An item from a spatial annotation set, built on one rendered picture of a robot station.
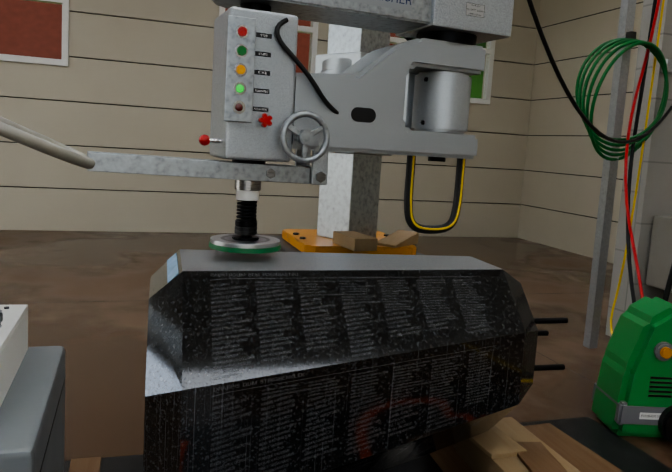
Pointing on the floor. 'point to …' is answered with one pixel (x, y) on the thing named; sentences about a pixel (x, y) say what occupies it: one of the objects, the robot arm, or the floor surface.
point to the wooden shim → (85, 464)
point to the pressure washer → (638, 371)
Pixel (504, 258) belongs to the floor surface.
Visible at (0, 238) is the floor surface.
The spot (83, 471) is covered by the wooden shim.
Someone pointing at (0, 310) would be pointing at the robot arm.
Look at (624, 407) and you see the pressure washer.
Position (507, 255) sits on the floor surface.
